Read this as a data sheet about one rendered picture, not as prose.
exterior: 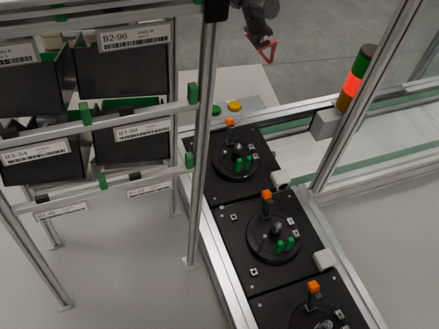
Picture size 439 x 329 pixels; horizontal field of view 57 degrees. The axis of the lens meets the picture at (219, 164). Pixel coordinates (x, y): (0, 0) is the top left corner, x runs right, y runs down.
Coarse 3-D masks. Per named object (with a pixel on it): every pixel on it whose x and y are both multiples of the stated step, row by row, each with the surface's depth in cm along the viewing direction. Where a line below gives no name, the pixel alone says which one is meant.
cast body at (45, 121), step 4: (40, 116) 84; (44, 116) 84; (48, 116) 84; (52, 116) 84; (56, 116) 84; (60, 116) 85; (64, 116) 88; (36, 120) 83; (40, 120) 83; (44, 120) 83; (48, 120) 83; (52, 120) 83; (56, 120) 83; (60, 120) 85; (64, 120) 88; (40, 124) 84; (44, 124) 83; (48, 124) 83; (52, 124) 84; (56, 124) 84
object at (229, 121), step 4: (228, 120) 111; (232, 120) 112; (228, 124) 112; (232, 124) 112; (228, 128) 113; (232, 128) 111; (228, 132) 114; (232, 132) 114; (228, 136) 115; (232, 136) 115; (228, 140) 115; (232, 140) 116
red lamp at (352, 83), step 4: (348, 76) 85; (352, 76) 83; (348, 80) 85; (352, 80) 84; (356, 80) 83; (360, 80) 83; (344, 84) 87; (348, 84) 85; (352, 84) 84; (356, 84) 84; (344, 88) 87; (348, 88) 86; (352, 88) 85; (356, 88) 84; (348, 92) 86; (352, 92) 86; (352, 96) 86
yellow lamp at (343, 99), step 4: (340, 92) 89; (344, 92) 87; (340, 96) 89; (344, 96) 88; (348, 96) 87; (340, 100) 89; (344, 100) 88; (348, 100) 87; (336, 104) 91; (340, 104) 90; (344, 104) 89; (348, 104) 88; (340, 108) 90; (344, 108) 89; (344, 112) 90
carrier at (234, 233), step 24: (288, 192) 111; (216, 216) 105; (240, 216) 105; (288, 216) 107; (240, 240) 101; (264, 240) 92; (288, 240) 95; (312, 240) 103; (240, 264) 97; (264, 264) 98; (288, 264) 99; (312, 264) 99; (264, 288) 94
